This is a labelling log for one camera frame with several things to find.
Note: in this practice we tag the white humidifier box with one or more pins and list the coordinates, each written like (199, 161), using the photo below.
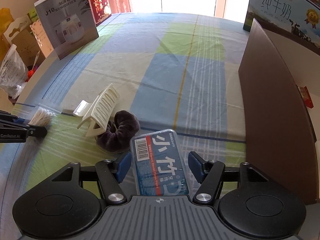
(69, 24)

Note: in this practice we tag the red snack packet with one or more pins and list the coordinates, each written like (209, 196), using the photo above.
(306, 96)

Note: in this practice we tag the cream hair claw clip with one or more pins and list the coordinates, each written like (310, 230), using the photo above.
(98, 112)

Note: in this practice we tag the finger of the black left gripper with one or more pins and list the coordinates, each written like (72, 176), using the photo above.
(36, 131)
(6, 116)

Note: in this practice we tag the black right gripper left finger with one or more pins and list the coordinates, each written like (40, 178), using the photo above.
(110, 174)

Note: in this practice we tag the red gift box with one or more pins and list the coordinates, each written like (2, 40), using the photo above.
(101, 10)

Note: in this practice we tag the brown cardboard sorting box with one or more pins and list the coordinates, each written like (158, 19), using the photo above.
(280, 139)

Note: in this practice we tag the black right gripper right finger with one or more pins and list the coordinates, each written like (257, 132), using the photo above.
(210, 175)

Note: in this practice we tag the dark purple velvet scrunchie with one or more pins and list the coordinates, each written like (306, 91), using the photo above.
(119, 132)

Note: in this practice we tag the brown cardboard carton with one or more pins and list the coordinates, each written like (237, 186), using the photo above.
(30, 39)

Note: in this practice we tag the plaid tablecloth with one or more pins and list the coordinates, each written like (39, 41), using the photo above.
(173, 71)

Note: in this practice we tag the cotton swabs bag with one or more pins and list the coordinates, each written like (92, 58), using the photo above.
(42, 117)

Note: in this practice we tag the blue milk carton box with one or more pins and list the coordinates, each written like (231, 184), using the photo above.
(299, 17)

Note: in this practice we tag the clear plastic bag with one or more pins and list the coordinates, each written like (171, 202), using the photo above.
(14, 73)

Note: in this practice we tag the yellow plastic bag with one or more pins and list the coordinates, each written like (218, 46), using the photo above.
(5, 20)

